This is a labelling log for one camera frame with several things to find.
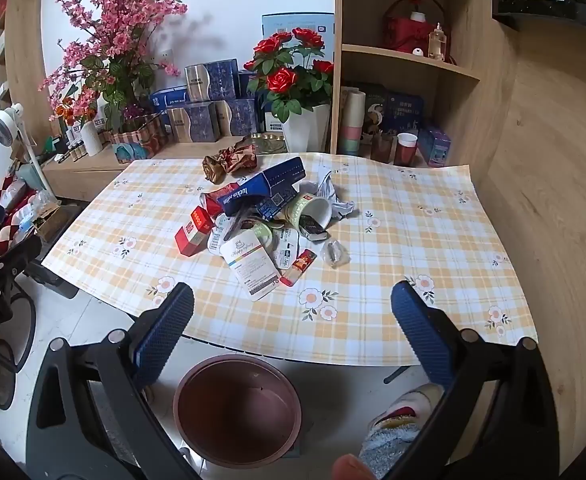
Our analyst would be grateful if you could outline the yellow checked tablecloth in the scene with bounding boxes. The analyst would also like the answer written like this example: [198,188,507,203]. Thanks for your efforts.
[40,152,539,361]

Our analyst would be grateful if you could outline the white card package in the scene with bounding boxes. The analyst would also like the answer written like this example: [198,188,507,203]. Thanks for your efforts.
[219,232,280,302]

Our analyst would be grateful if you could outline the white sachet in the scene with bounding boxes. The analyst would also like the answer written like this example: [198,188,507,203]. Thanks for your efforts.
[272,227,301,271]

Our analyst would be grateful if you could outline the white flower pot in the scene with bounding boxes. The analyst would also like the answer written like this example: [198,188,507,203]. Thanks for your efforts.
[280,104,333,153]

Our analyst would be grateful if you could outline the stack of pastel cups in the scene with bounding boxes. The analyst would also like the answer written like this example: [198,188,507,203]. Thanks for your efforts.
[338,87,366,156]

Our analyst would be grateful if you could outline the gold tray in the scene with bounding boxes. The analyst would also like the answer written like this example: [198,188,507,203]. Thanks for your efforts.
[238,133,289,156]

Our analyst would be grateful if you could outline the dark printed box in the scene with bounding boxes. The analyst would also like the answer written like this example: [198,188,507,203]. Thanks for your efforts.
[360,82,389,131]

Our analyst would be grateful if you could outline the blue carton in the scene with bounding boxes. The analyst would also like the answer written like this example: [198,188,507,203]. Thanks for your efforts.
[223,156,308,221]

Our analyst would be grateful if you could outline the clear plastic wrapper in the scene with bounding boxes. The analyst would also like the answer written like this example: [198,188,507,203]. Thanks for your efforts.
[323,240,350,266]

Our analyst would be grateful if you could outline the light blue board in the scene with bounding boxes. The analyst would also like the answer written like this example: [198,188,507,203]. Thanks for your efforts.
[262,12,335,61]

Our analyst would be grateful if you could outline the tall wooden bookshelf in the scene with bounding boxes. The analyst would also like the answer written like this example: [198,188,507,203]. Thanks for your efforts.
[0,0,48,141]

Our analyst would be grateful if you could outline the black packet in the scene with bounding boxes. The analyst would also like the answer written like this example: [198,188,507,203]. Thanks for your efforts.
[298,215,329,241]

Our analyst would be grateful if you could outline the green paper cup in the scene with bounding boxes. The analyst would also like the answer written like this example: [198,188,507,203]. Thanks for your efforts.
[285,191,334,233]

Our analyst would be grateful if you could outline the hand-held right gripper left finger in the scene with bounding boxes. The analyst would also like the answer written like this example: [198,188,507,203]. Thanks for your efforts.
[25,282,204,480]

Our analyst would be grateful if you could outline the red snack packet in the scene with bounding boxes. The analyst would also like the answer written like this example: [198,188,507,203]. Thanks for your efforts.
[279,251,318,287]

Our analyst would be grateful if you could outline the red rose plant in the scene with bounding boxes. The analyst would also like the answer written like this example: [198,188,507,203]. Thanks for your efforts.
[243,27,335,123]

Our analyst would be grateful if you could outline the crumpled white paper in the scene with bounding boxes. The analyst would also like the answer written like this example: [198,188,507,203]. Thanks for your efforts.
[303,170,356,221]

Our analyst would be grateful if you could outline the pale green packet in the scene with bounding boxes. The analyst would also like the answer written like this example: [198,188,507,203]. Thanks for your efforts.
[250,222,274,248]

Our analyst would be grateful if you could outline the red and white small box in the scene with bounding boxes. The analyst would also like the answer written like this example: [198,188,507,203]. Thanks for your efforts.
[175,207,215,257]

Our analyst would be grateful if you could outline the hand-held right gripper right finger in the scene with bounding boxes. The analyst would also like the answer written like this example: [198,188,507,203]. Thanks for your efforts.
[388,280,559,480]

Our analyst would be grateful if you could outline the dark blue box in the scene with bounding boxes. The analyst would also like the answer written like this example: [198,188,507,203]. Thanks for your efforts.
[238,71,266,98]

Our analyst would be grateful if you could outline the person's right slipper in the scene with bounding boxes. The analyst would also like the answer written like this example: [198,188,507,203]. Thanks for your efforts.
[368,382,446,436]

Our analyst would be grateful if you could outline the blue printed box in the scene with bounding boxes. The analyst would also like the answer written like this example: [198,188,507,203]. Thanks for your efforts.
[385,91,424,133]

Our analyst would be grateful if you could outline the purple blue box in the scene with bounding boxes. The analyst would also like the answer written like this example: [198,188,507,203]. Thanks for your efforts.
[418,121,453,163]

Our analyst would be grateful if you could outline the black metal chair frame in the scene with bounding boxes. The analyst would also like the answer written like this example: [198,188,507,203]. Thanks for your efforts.
[0,280,38,411]

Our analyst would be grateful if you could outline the blue tissue box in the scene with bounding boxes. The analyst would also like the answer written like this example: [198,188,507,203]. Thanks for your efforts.
[150,87,190,111]

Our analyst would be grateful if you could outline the person's right hand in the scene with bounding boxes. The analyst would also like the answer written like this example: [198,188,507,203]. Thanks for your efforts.
[332,454,376,480]

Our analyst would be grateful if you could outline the row of small bottles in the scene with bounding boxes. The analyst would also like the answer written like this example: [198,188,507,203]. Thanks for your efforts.
[53,140,86,163]

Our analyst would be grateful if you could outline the red drink can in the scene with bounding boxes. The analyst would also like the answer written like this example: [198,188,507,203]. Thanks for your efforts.
[199,184,241,216]

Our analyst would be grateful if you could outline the orange flower bunch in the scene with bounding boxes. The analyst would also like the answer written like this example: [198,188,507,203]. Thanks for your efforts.
[48,95,81,121]

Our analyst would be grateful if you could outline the glass perfume bottle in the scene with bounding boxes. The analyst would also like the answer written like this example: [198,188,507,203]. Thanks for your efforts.
[429,22,448,61]

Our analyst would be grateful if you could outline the brown plastic bin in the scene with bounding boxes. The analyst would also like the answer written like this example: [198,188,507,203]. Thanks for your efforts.
[173,354,304,463]

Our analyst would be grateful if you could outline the cardboard box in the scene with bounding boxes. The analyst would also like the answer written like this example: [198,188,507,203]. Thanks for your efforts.
[35,205,74,241]

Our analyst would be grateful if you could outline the brown crumpled foil wrapper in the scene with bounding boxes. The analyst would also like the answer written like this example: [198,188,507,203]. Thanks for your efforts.
[202,144,259,184]

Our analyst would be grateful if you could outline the red basket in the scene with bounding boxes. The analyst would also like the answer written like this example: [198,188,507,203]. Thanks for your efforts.
[383,0,456,56]

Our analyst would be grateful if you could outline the pink blossom bouquet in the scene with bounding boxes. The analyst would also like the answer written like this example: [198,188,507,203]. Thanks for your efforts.
[38,0,189,121]

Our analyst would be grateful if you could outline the brown striped basket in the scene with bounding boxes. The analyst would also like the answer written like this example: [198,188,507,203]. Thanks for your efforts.
[109,115,169,163]

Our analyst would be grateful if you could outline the wooden sideboard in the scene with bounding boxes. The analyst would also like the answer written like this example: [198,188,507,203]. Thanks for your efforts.
[43,135,294,201]

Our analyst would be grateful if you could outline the red paper cup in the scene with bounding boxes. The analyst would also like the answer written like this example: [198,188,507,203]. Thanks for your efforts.
[394,132,419,166]

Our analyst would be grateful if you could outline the white desk fan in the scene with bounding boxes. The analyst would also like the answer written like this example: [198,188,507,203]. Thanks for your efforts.
[0,103,48,196]

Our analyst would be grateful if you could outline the white vase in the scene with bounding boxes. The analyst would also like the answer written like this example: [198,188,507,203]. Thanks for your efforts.
[79,119,104,157]

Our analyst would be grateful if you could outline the black case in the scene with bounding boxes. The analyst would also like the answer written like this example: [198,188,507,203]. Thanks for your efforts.
[23,260,74,298]

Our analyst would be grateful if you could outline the wooden shelf unit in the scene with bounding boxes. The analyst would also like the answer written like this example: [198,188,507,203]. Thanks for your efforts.
[330,0,499,168]

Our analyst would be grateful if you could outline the red checked cloth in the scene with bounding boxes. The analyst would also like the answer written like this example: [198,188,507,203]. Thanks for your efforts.
[0,175,38,261]

